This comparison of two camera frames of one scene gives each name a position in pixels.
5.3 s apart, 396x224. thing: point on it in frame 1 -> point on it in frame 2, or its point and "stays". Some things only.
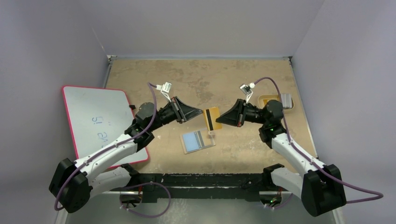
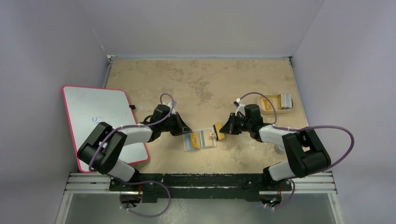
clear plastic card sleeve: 196,141 stays
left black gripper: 182,112 -> 181,128
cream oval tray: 263,99 stays
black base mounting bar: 236,186 stays
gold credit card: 210,115 -> 195,141
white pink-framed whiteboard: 97,116 stays
